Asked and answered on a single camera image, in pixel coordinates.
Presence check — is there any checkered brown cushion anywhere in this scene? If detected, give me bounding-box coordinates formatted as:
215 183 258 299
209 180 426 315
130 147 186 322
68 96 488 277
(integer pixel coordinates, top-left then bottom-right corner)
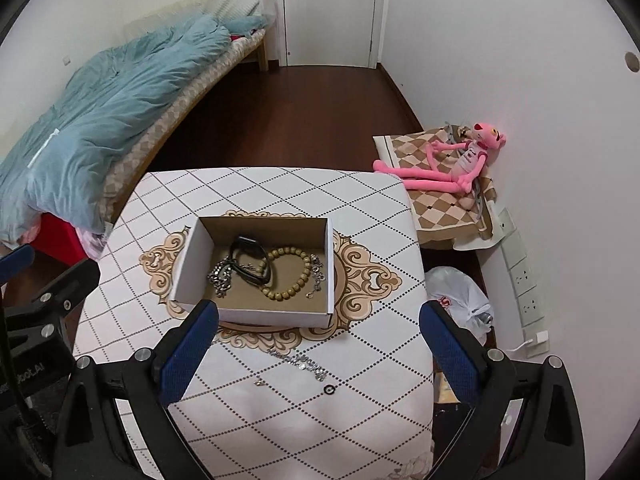
372 123 501 252

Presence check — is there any silver charm bracelet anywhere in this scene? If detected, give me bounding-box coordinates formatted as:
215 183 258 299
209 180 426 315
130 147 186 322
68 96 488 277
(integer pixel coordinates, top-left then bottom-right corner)
304 253 329 300

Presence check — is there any bed with patterned mattress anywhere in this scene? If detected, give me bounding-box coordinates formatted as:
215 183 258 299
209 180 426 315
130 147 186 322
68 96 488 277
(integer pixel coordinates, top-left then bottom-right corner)
99 0 274 224

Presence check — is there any patterned white tablecloth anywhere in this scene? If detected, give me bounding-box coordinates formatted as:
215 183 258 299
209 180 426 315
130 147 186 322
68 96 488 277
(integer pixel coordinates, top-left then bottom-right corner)
74 167 434 479

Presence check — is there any white power strip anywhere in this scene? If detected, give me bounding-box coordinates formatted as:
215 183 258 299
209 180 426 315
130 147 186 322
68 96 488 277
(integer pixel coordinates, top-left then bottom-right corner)
498 208 550 359

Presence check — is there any white plastic bag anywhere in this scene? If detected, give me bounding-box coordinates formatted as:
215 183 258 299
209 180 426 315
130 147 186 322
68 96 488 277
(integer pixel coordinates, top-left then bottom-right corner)
425 266 495 344

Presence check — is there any black wristband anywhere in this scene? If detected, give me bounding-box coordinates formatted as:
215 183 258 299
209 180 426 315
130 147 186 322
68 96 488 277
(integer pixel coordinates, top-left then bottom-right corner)
228 235 272 286

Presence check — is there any thick silver chain bracelet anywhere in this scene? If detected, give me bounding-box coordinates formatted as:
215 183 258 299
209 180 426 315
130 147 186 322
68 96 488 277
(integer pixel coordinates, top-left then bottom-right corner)
207 253 241 298

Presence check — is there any pink panther plush toy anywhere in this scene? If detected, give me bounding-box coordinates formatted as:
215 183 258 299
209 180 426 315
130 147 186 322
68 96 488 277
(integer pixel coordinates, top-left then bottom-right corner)
372 122 506 195

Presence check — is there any thin silver chain necklace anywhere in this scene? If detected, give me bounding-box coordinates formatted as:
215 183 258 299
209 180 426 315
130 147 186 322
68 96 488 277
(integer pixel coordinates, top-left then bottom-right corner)
267 349 329 383

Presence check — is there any striped pillow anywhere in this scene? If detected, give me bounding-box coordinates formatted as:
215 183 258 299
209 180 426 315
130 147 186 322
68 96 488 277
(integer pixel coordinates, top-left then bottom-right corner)
201 0 277 25

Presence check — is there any white cardboard box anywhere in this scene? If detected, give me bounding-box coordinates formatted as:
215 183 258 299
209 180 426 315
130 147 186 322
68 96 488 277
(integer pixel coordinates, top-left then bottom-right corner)
169 214 334 328

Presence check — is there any teal duvet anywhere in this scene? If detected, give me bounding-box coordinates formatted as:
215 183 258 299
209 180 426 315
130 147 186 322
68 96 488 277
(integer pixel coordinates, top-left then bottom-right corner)
1 12 268 247

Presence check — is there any wooden bead bracelet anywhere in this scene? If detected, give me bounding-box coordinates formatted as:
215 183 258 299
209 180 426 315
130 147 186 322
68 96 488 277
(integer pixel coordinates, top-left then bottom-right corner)
257 245 313 302

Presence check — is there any white door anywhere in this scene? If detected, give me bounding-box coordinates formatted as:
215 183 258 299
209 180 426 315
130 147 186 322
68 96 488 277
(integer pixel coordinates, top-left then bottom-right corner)
280 0 384 68

